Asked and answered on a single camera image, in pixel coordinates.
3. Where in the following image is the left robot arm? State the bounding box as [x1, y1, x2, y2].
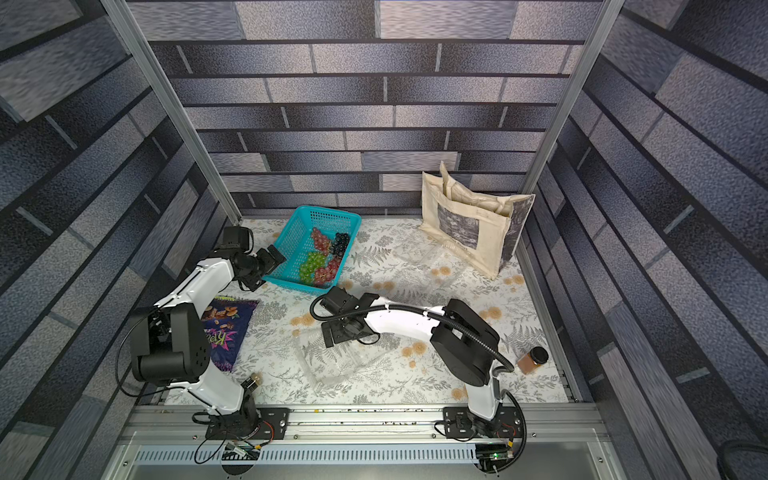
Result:
[127, 226, 285, 423]

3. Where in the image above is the beige canvas tote bag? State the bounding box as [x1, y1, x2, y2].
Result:
[421, 165, 536, 279]

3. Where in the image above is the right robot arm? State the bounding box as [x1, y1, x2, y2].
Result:
[309, 287, 514, 422]

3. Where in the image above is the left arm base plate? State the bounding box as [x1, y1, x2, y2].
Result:
[205, 407, 291, 441]

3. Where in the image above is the clear clamshell container back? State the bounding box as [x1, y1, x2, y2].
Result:
[393, 229, 460, 277]

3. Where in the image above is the teal plastic basket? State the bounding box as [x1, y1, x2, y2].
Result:
[266, 206, 362, 295]

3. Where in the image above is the red grape bunch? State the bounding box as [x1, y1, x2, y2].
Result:
[310, 227, 332, 256]
[314, 257, 341, 287]

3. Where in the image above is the black corrugated cable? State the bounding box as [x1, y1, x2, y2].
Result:
[308, 295, 529, 475]

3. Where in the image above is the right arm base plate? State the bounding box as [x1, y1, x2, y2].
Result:
[442, 405, 526, 440]

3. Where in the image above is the floral tablecloth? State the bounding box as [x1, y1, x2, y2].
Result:
[231, 218, 547, 405]

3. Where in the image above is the clear clamshell container front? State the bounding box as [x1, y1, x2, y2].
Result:
[292, 327, 393, 393]

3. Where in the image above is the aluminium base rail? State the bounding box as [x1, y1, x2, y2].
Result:
[101, 403, 626, 479]

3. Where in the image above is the green grape bunch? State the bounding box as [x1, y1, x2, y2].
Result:
[299, 251, 327, 285]

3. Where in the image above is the black grape bunch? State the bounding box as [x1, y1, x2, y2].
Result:
[330, 232, 350, 259]

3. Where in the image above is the purple snack bag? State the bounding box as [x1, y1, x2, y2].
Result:
[201, 297, 259, 372]

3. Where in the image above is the brown bottle black cap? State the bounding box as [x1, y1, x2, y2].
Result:
[517, 346, 550, 375]

